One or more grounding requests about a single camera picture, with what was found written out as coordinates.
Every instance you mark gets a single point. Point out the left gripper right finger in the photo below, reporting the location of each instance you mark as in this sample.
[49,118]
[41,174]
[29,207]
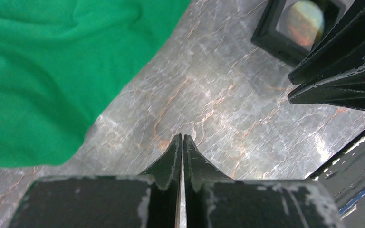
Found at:
[214,200]

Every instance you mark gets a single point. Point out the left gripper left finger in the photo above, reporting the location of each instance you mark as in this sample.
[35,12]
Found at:
[150,199]

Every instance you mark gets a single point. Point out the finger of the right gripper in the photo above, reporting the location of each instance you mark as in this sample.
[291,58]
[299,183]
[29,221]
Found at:
[346,35]
[346,89]

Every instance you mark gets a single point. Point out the black square tray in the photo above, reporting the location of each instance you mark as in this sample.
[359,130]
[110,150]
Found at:
[271,33]

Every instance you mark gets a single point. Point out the green t-shirt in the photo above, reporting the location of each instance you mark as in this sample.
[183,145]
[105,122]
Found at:
[62,62]

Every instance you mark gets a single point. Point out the round orange green badge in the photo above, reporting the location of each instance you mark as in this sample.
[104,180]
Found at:
[305,23]

